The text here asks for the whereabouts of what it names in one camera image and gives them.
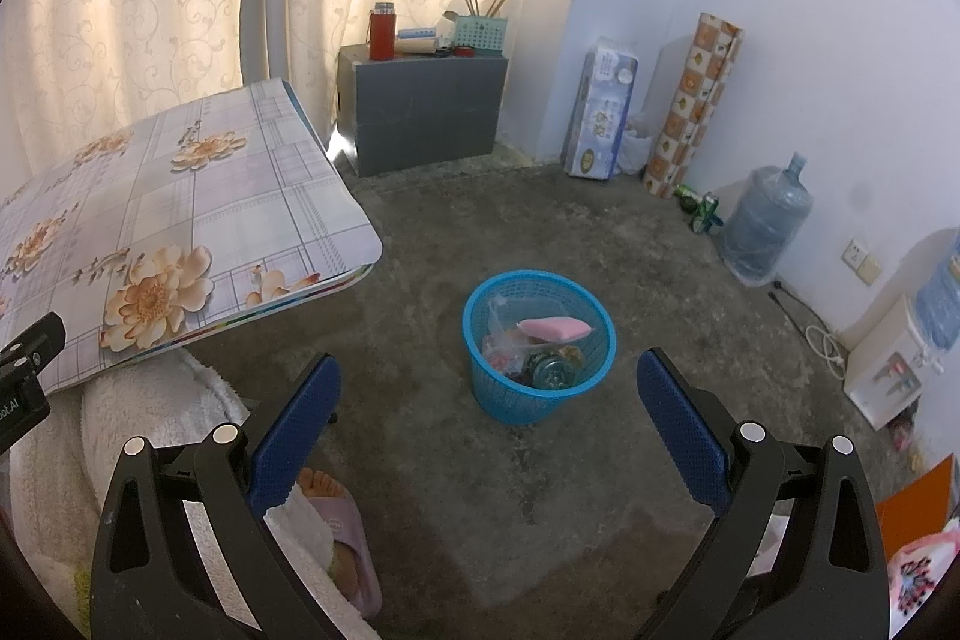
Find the blue dispenser water bottle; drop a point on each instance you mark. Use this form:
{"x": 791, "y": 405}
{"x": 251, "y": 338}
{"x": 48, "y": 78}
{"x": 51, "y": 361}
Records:
{"x": 941, "y": 302}

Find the white water dispenser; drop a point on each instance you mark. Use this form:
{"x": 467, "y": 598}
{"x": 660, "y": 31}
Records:
{"x": 877, "y": 370}

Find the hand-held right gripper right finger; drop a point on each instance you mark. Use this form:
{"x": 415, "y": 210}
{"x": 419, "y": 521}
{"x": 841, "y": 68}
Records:
{"x": 682, "y": 430}

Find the table with floral tablecloth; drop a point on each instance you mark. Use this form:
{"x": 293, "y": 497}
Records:
{"x": 225, "y": 212}

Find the white wall socket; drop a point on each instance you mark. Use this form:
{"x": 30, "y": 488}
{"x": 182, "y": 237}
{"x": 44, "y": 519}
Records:
{"x": 853, "y": 254}
{"x": 871, "y": 269}

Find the blue white small box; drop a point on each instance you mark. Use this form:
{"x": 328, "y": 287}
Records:
{"x": 416, "y": 34}

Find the tissue roll pack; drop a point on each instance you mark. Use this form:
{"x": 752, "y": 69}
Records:
{"x": 600, "y": 115}

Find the grey cabinet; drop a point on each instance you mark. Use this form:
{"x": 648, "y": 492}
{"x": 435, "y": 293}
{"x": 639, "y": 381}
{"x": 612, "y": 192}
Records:
{"x": 427, "y": 115}

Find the white plastic bag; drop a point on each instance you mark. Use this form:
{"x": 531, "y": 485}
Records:
{"x": 637, "y": 149}

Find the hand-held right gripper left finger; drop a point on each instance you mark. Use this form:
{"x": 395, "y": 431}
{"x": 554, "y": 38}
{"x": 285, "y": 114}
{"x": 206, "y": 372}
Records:
{"x": 296, "y": 430}

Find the blue plastic mesh basket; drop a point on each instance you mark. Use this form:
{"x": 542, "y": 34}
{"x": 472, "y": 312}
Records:
{"x": 487, "y": 385}

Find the pink patterned plastic bag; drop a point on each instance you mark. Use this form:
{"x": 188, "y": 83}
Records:
{"x": 926, "y": 580}

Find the orange patterned rolled mat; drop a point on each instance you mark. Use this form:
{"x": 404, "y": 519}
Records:
{"x": 694, "y": 100}

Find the green glass bottle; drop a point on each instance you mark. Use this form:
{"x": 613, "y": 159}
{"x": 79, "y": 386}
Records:
{"x": 684, "y": 199}
{"x": 706, "y": 214}

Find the wooden chopsticks bundle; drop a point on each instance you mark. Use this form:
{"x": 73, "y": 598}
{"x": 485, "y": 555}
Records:
{"x": 471, "y": 6}

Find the person's bare foot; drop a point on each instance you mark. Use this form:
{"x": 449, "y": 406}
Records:
{"x": 322, "y": 486}

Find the teal utensil holder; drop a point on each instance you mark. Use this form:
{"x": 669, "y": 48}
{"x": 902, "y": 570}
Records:
{"x": 478, "y": 33}

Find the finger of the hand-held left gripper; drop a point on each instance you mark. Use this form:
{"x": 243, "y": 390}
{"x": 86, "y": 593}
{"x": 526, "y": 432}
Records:
{"x": 37, "y": 344}

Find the orange folder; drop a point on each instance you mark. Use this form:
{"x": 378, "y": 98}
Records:
{"x": 915, "y": 494}

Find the red drink can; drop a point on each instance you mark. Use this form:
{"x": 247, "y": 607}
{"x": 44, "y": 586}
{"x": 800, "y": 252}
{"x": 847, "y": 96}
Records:
{"x": 549, "y": 374}

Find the pink slipper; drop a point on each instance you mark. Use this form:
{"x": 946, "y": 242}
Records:
{"x": 352, "y": 527}

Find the large clear water jug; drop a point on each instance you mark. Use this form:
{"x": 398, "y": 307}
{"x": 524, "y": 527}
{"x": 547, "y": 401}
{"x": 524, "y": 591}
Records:
{"x": 765, "y": 227}

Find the red thermos flask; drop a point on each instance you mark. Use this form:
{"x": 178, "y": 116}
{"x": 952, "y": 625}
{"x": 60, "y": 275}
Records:
{"x": 381, "y": 36}

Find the pink bubble wrap bag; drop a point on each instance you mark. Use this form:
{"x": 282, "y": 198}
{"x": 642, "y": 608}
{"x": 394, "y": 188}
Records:
{"x": 555, "y": 329}

